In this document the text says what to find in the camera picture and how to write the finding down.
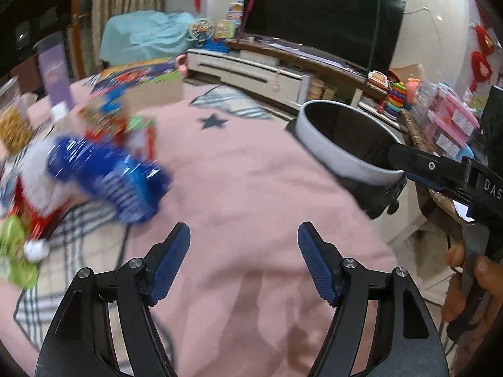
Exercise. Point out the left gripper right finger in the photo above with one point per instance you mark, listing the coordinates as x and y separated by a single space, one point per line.
405 339

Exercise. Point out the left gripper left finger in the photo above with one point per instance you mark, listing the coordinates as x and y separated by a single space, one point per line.
79 341

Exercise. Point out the green drink pouch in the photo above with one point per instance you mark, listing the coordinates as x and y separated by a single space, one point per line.
14 265

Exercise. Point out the red snack bag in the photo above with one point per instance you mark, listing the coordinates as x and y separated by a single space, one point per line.
36 225

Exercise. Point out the white foam fruit net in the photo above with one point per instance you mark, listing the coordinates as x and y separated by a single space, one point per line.
41 190

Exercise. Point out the blue snack wrapper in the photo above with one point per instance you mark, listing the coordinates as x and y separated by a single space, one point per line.
107 173

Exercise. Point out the white round trash bin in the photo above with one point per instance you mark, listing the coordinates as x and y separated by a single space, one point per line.
354 147

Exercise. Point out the pink plastic storage boxes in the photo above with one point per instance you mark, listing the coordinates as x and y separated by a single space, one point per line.
444 119

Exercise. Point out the black flat television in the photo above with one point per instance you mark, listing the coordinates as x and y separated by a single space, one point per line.
362 32

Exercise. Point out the white tv cabinet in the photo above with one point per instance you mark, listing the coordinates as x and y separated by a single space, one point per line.
285 75

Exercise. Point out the clear jar of snacks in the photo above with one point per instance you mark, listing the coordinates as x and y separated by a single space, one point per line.
15 127

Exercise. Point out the pink blanket with plaid hearts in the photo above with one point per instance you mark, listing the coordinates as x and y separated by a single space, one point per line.
243 302

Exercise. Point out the colourful picture book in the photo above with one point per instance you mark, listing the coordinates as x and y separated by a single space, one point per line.
151 82

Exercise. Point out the purple thermos bottle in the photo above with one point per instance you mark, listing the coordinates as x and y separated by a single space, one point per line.
52 63

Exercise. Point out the pink kettlebell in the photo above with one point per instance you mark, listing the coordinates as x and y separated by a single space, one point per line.
181 64

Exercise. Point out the toy ferris wheel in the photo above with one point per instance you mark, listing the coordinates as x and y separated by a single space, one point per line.
199 31

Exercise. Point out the teal cloth covered chair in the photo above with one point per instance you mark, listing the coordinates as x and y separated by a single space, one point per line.
144 35

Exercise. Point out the rainbow ring stacker toy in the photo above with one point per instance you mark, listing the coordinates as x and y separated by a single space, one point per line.
396 99

